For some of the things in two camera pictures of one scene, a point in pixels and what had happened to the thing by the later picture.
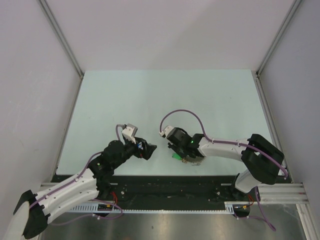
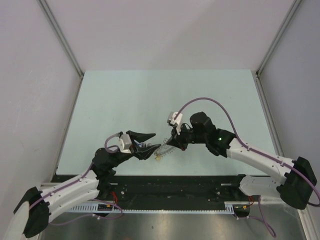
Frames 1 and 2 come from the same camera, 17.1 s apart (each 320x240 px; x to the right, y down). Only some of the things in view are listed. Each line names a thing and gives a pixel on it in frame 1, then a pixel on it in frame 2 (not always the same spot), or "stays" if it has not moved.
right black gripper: (173, 147) → (178, 137)
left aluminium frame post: (63, 40) stays
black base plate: (170, 190) stays
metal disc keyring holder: (195, 161) → (164, 149)
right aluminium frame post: (256, 73) stays
